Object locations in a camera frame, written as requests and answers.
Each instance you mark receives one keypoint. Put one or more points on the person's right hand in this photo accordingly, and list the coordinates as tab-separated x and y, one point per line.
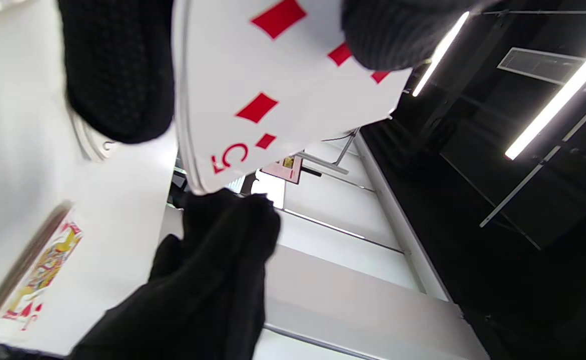
207	290

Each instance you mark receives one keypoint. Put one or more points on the person's left hand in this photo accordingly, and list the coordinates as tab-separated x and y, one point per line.
117	65

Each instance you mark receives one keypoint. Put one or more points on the pile of face-up clubs cards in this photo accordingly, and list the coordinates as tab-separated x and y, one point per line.
92	147

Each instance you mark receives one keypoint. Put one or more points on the hearts face playing card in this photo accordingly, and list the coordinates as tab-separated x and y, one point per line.
47	265

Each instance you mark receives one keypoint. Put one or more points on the stack of red-backed playing cards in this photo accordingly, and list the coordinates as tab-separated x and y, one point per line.
298	75

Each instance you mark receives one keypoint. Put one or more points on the long ceiling light strip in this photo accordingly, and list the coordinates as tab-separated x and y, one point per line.
440	52
558	95

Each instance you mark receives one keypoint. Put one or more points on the white ceiling air vent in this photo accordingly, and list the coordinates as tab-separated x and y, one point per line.
538	62

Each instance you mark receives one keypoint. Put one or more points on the red wall poster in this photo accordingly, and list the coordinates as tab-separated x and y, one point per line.
285	170

